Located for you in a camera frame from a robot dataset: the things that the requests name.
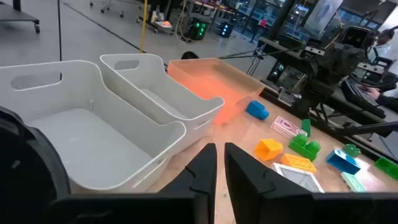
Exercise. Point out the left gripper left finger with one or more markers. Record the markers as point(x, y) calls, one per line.
point(192, 186)

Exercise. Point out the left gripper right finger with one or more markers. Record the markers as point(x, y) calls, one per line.
point(248, 186)

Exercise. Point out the yellow toy block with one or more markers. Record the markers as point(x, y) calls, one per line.
point(269, 149)

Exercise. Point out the red playing card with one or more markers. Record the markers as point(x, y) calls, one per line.
point(284, 126)

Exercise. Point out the green two-stud toy brick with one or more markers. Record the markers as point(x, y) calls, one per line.
point(303, 147)

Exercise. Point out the rounded blue toy block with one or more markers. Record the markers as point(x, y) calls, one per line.
point(257, 109)

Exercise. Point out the white plastic bin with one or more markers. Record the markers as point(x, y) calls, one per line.
point(93, 149)
point(149, 77)

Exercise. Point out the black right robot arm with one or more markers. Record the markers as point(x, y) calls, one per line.
point(351, 62)

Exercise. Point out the backlit black keyboard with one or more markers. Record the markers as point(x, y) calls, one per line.
point(360, 96)

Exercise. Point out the blue-backed card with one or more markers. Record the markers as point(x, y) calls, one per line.
point(300, 179)

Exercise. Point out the orange flat toy brick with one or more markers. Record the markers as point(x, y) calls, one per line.
point(298, 162)

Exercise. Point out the green rectangular toy brick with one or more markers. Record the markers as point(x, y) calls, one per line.
point(306, 127)

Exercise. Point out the black steel column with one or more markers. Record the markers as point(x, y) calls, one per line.
point(280, 21)

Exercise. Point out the small green toy brick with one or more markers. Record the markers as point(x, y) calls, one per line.
point(352, 150)

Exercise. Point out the hollow blue toy block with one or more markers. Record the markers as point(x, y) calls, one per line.
point(342, 163)

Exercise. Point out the teal flat toy brick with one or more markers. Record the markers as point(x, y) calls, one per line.
point(353, 183)

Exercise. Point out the device with blue lights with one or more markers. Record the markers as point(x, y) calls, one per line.
point(225, 30)

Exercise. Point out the orange translucent tray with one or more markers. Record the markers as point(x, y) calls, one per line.
point(211, 81)

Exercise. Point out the large green toy brick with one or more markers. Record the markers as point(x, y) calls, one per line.
point(387, 168)

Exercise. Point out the black device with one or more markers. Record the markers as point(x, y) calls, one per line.
point(189, 56)

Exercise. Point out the device with green lights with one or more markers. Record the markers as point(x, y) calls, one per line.
point(199, 29)

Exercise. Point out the office chair base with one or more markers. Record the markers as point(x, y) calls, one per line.
point(121, 14)

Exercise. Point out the dark wheeled cart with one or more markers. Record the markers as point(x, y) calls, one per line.
point(15, 15)

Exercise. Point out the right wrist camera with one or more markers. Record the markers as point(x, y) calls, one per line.
point(314, 51)

